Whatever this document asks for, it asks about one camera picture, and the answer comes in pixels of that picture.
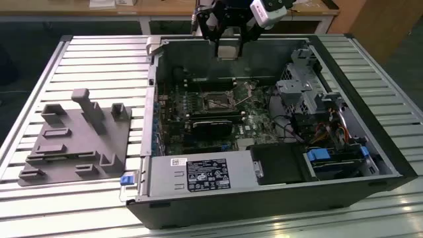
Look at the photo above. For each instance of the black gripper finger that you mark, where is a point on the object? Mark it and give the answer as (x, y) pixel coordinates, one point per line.
(242, 42)
(222, 37)

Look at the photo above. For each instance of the silver CPU chip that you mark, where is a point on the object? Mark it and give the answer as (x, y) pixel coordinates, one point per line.
(230, 52)

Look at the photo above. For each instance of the black CPU socket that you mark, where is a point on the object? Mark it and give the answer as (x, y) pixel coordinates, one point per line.
(218, 101)

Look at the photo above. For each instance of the black drive bay cover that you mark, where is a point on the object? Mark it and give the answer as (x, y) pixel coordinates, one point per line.
(280, 163)

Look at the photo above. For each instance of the black RAM slots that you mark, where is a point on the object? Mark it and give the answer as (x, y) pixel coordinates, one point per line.
(211, 84)

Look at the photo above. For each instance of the silver metal drive cage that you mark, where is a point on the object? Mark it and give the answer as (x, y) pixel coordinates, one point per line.
(298, 94)

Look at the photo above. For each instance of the green motherboard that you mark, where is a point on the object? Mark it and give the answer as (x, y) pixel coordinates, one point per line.
(258, 119)

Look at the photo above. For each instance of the small white box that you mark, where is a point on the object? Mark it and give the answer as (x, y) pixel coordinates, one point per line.
(126, 2)

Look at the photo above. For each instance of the small silver heatsink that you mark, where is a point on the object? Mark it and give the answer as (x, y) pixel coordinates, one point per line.
(246, 143)

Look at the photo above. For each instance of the wooden cabinet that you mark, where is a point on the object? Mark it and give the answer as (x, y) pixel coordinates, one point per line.
(386, 27)

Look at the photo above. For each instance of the hard disk in blue carrier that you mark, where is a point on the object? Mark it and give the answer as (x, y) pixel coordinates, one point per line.
(319, 155)

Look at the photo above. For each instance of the wooden desk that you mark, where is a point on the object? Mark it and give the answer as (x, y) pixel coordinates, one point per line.
(49, 10)

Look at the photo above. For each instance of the silver power supply unit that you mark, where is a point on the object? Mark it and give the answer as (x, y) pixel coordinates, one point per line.
(164, 173)

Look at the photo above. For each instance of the blue drive bay clip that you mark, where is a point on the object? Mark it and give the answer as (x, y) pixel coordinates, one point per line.
(364, 151)

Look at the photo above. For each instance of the grey parts rack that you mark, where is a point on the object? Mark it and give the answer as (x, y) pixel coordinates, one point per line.
(79, 138)

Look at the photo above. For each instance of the blue case latch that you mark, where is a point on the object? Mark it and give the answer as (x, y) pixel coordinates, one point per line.
(128, 179)

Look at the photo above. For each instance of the black open PC case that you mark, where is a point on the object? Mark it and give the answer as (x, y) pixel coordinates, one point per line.
(264, 208)

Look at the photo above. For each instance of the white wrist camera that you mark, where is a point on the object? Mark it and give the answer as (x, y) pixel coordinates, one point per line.
(267, 12)

